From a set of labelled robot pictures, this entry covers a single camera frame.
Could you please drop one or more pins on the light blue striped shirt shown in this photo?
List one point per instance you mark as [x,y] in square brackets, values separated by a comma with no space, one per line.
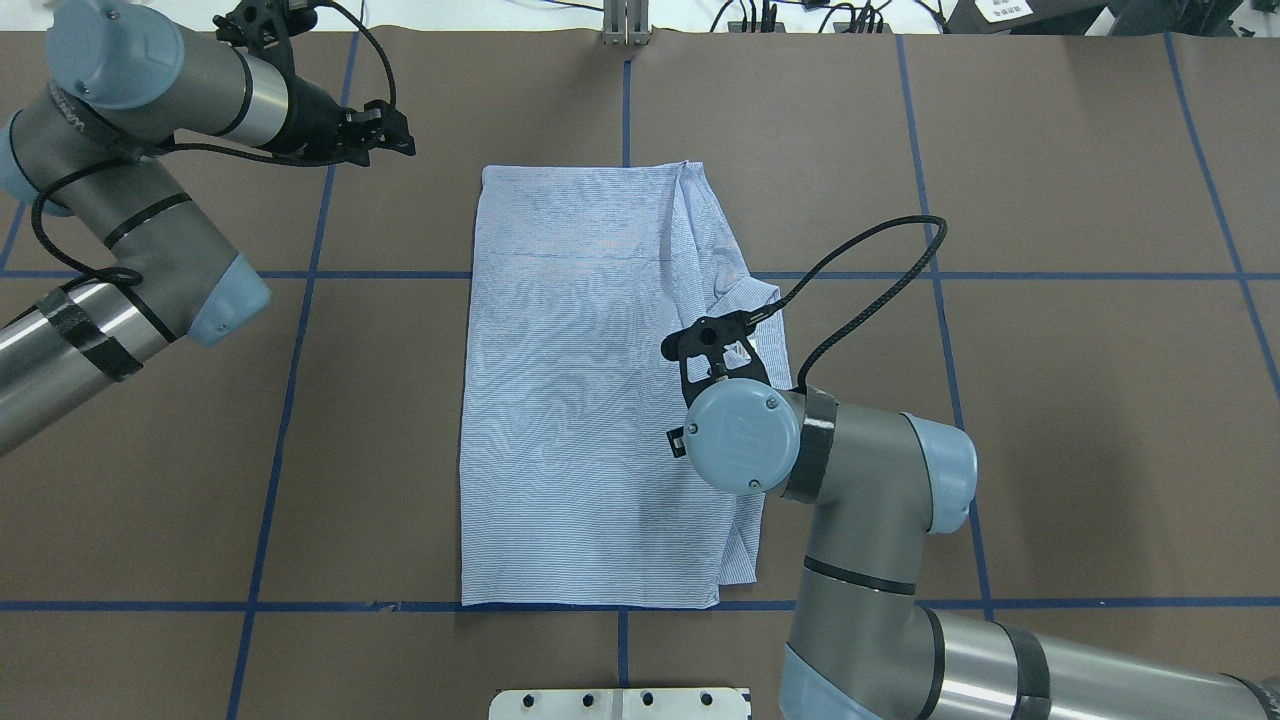
[569,493]

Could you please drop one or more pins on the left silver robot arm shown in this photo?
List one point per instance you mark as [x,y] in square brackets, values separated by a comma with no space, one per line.
[129,86]

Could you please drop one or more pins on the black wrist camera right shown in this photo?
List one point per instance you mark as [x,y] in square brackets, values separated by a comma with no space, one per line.
[711,337]

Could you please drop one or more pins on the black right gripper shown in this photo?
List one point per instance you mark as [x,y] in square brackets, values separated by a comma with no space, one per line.
[677,441]

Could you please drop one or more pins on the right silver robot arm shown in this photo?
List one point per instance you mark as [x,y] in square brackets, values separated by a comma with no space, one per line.
[860,645]

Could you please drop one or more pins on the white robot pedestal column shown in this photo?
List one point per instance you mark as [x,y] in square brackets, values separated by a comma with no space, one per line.
[623,703]

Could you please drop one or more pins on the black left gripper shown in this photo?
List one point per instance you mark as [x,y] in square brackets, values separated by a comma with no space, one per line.
[312,110]

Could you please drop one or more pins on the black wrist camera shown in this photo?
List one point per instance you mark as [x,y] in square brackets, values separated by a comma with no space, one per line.
[711,337]
[260,26]

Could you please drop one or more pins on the aluminium frame post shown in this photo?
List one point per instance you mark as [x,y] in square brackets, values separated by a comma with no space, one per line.
[626,23]

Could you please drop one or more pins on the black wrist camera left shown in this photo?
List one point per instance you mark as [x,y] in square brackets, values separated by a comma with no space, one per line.
[260,26]

